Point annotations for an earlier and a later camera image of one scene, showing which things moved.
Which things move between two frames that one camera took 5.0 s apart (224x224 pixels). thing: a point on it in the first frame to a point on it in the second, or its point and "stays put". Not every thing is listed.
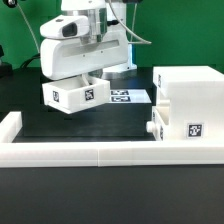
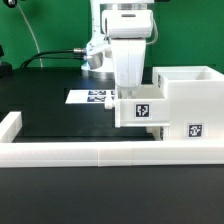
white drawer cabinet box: (196, 99) stays put
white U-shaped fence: (18, 154) stays put
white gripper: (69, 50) to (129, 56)
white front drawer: (157, 125) stays put
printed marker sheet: (128, 96) to (90, 96)
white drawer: (73, 95) to (148, 107)
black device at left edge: (6, 69) stays put
